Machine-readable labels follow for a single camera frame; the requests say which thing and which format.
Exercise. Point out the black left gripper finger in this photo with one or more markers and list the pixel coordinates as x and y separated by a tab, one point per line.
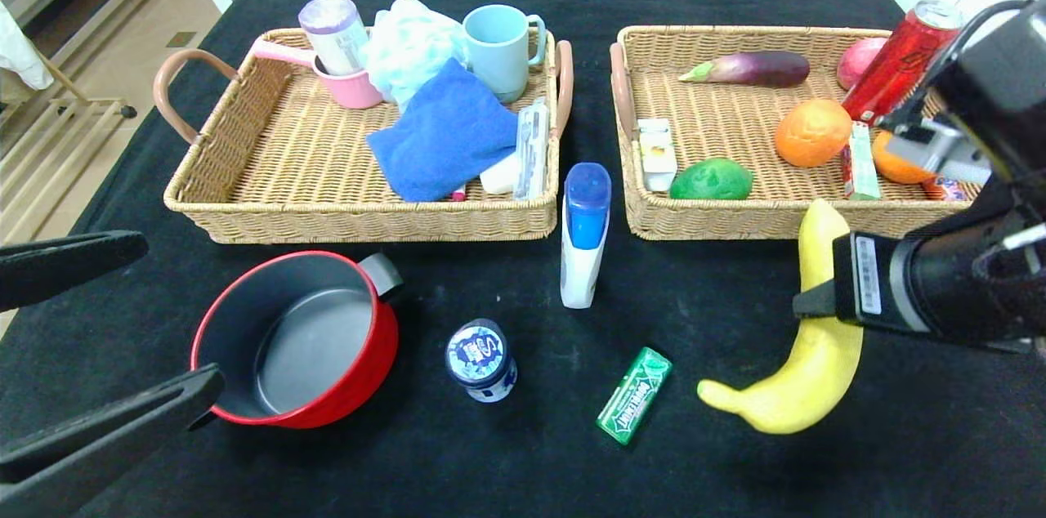
65	265
106	444

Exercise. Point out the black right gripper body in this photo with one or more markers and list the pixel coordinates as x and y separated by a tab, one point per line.
864	276

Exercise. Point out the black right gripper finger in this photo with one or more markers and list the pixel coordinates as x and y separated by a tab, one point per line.
821	305

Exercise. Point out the yellow banana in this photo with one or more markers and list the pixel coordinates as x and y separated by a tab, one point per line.
817	371

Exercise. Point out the textured orange fruit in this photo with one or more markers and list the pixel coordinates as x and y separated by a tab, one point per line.
813	134

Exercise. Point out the green gum box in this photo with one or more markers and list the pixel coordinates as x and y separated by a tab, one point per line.
633	397

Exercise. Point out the wooden rolling rack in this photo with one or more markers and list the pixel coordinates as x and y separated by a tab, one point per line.
49	167

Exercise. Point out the green red candy box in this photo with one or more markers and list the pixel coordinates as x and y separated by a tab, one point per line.
860	167

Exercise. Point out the smooth orange fruit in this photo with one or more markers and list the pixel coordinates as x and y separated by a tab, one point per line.
895	167

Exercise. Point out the small orange blue can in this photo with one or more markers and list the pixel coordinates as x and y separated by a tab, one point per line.
944	191

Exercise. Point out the green avocado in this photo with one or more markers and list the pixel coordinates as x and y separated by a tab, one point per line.
711	180

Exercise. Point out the pink red apple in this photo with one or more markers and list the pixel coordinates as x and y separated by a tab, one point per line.
856	60

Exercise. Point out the white hanging cloth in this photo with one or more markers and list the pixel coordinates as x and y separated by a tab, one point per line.
20	52

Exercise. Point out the red soda can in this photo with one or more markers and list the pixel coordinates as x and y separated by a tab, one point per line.
899	60

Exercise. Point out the white yellow snack box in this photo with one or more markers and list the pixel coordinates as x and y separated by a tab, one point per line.
656	158

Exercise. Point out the purple eggplant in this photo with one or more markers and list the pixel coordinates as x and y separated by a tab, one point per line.
760	69

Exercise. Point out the white bottle blue cap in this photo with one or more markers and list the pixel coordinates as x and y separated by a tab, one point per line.
584	256

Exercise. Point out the clear plastic toothbrush pack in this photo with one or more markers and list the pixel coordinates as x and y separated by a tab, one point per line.
531	150

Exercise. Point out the black tablecloth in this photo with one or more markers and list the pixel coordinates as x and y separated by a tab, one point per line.
523	453

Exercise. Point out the small jar blue lid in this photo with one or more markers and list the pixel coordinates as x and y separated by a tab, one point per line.
480	359

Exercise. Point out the white soap bar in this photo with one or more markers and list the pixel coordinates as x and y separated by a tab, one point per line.
500	176

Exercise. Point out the small pink marker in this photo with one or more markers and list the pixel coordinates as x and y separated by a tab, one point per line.
459	194

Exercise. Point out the blue towel cloth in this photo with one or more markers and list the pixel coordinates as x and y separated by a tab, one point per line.
445	138

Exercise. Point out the light blue bath pouf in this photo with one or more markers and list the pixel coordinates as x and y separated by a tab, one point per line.
409	44

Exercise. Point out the teal ceramic mug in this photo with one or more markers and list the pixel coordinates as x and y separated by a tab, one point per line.
498	52

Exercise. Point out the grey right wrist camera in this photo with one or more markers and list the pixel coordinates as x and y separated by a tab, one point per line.
940	149

